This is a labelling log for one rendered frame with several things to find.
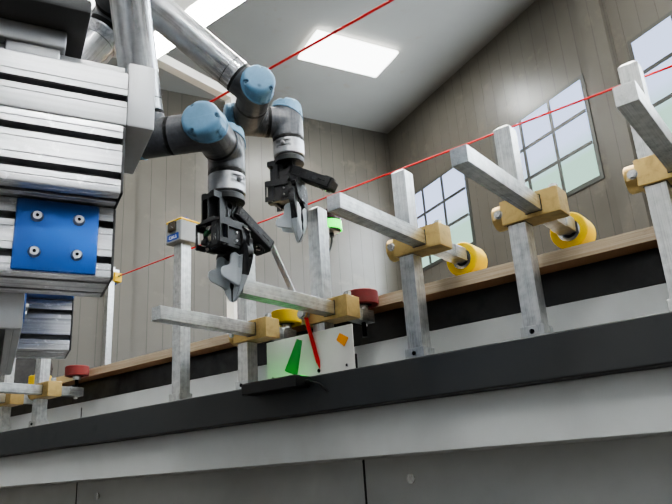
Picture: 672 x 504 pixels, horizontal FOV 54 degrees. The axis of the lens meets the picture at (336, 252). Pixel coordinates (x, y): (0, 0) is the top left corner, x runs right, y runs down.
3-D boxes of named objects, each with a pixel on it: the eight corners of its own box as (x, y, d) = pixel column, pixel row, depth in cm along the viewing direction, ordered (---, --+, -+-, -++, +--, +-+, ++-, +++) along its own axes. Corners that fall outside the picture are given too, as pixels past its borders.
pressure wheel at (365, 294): (368, 331, 153) (364, 283, 156) (341, 337, 157) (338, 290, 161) (388, 335, 159) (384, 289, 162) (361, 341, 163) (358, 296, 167)
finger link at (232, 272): (214, 297, 123) (214, 250, 126) (238, 302, 127) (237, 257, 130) (226, 294, 121) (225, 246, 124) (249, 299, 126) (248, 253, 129)
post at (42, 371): (35, 434, 218) (46, 294, 234) (29, 435, 220) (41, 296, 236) (45, 434, 221) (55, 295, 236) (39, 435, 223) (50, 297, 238)
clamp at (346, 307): (347, 315, 146) (345, 293, 148) (301, 326, 154) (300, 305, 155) (362, 318, 150) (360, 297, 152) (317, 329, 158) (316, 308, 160)
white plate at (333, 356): (354, 369, 141) (350, 323, 145) (266, 384, 156) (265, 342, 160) (355, 369, 142) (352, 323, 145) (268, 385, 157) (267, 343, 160)
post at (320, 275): (329, 406, 145) (317, 203, 160) (316, 408, 147) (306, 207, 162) (339, 407, 147) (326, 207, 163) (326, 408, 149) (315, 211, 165)
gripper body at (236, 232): (194, 254, 127) (194, 196, 131) (227, 263, 133) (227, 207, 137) (221, 244, 122) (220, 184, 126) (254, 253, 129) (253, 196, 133)
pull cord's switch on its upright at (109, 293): (103, 450, 375) (112, 264, 410) (94, 451, 380) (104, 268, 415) (116, 450, 381) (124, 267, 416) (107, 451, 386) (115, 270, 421)
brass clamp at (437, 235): (439, 243, 134) (436, 220, 136) (384, 259, 142) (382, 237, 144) (454, 250, 139) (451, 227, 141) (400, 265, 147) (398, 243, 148)
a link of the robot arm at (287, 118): (265, 110, 166) (298, 113, 169) (266, 149, 163) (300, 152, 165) (271, 93, 159) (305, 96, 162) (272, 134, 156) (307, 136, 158)
